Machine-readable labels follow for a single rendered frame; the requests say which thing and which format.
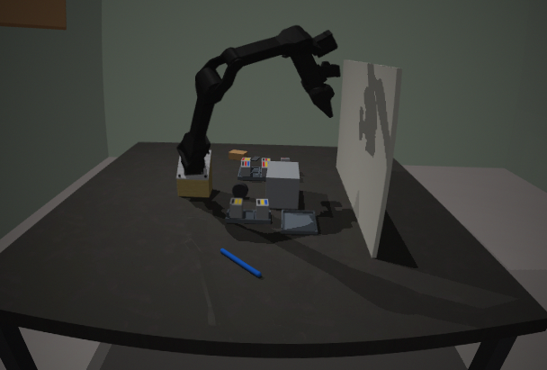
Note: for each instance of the blue cylindrical rod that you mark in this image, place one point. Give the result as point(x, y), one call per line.
point(241, 263)

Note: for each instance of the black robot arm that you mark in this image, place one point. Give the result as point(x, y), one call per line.
point(292, 42)

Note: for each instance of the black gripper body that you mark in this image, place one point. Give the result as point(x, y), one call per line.
point(310, 79)

